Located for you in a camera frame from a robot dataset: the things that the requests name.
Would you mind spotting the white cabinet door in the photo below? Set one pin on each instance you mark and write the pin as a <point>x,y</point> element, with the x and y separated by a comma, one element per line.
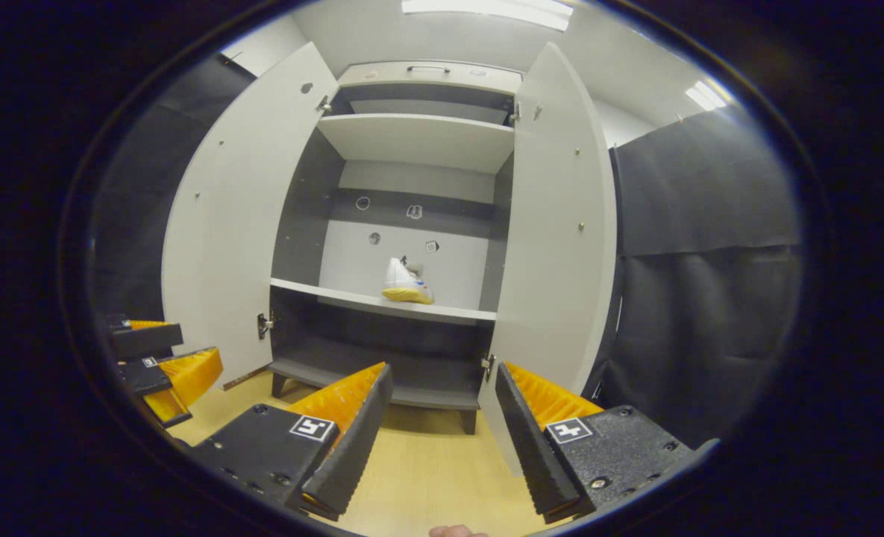
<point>240,224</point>
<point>553,246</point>

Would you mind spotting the white shoe cabinet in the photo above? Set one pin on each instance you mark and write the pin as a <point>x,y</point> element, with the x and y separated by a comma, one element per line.
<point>404,253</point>

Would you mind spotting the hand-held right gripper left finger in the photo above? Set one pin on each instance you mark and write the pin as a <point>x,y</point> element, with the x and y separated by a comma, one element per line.
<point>352,447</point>

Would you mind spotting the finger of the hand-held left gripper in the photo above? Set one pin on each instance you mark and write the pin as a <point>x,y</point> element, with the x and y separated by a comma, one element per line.
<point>139,377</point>
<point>147,341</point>

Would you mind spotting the black backdrop cloth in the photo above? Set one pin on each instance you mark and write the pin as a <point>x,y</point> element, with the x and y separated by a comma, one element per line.
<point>710,298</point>
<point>136,209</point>

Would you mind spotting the small ceiling light panel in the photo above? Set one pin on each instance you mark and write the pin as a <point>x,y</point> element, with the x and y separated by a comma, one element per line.
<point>706,95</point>

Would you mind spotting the large ceiling light panel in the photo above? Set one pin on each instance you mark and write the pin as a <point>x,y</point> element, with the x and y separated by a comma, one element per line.
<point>486,11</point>

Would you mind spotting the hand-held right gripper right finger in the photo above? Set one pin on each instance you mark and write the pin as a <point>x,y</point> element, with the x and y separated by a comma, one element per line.
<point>535,447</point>

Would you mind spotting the white shoe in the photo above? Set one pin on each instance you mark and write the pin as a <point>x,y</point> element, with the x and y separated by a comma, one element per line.
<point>404,287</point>

